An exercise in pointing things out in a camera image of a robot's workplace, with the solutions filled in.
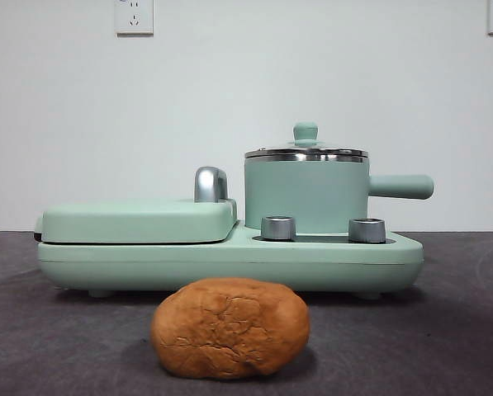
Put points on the mint green hinged griddle cover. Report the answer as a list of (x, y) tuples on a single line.
[(134, 220)]

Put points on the brown potato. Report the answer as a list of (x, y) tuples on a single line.
[(229, 330)]

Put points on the mint green breakfast maker base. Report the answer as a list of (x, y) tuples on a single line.
[(229, 264)]

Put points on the silver control knob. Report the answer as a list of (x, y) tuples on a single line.
[(366, 230), (278, 228)]

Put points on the glass lid with green knob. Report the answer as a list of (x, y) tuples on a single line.
[(306, 132)]

